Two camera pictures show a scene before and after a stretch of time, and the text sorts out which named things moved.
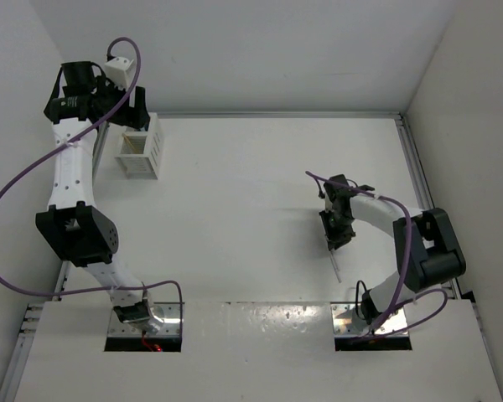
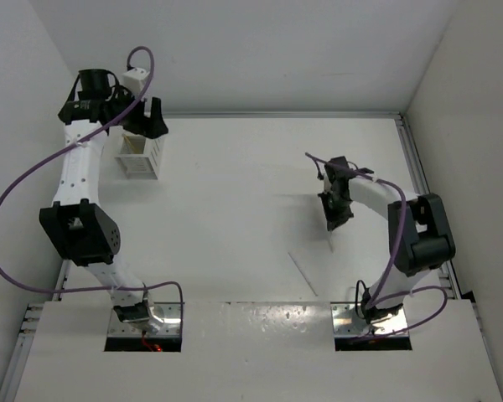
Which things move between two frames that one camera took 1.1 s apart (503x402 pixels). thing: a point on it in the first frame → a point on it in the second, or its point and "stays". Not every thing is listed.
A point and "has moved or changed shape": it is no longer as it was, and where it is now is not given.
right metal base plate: x=345 y=321 stays
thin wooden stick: x=129 y=142 stays
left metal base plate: x=169 y=311 stays
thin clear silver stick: x=335 y=265 has moved or changed shape
